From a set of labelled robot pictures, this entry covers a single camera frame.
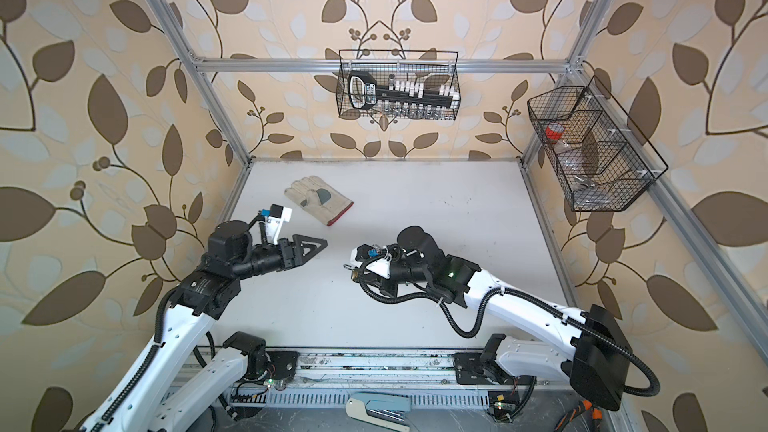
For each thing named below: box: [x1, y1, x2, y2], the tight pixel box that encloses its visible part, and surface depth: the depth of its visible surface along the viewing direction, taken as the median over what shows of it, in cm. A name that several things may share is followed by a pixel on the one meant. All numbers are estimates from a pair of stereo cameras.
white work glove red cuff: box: [284, 175, 354, 226], surface depth 110 cm
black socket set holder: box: [348, 72, 460, 110], surface depth 85 cm
